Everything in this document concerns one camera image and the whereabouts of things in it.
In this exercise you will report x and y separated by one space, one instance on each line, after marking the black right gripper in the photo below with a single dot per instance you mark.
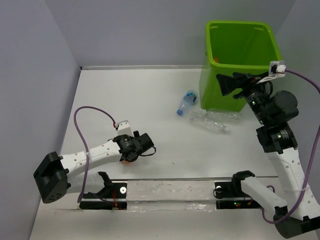
245 81

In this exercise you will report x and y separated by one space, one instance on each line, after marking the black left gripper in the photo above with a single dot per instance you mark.
135 135

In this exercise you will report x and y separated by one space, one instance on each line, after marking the short orange bottle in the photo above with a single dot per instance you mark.
126 162

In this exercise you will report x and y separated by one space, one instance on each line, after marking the blue cap water bottle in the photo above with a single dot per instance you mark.
187 101

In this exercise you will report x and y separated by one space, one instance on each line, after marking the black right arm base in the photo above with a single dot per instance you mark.
229 195

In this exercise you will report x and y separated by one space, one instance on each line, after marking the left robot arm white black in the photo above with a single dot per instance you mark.
58 175

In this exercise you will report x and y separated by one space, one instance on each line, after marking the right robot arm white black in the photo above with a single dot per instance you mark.
296 212

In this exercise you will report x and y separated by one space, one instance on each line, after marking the large clear crushed bottle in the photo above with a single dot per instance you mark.
206 123

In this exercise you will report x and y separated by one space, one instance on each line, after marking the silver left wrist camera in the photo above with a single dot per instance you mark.
124 128

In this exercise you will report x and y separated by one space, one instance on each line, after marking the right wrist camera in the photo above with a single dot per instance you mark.
277 69

